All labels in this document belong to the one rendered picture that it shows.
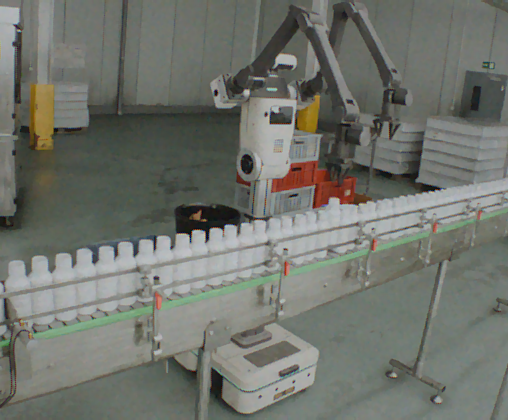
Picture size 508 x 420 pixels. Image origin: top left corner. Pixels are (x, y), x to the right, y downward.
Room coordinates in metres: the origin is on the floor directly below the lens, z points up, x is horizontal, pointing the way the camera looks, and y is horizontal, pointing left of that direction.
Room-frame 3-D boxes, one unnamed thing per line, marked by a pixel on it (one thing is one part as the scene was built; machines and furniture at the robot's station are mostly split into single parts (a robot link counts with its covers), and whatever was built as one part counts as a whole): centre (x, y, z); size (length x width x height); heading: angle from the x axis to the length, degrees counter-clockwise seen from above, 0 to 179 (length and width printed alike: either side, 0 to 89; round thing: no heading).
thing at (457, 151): (8.07, -3.30, 0.59); 1.24 x 1.03 x 1.17; 135
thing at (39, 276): (1.08, 0.50, 1.08); 0.06 x 0.06 x 0.17
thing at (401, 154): (9.16, -2.43, 0.50); 1.23 x 1.05 x 1.00; 131
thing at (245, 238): (1.50, 0.02, 1.08); 0.06 x 0.06 x 0.17
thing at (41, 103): (8.38, 3.77, 0.55); 0.40 x 0.40 x 1.10; 42
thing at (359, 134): (1.75, -0.31, 1.47); 0.12 x 0.09 x 0.12; 41
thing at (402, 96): (2.18, -0.55, 1.60); 0.12 x 0.09 x 0.12; 43
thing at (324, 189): (4.86, -0.61, 0.55); 0.61 x 0.41 x 0.22; 135
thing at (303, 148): (4.31, -0.15, 1.00); 0.61 x 0.41 x 0.22; 140
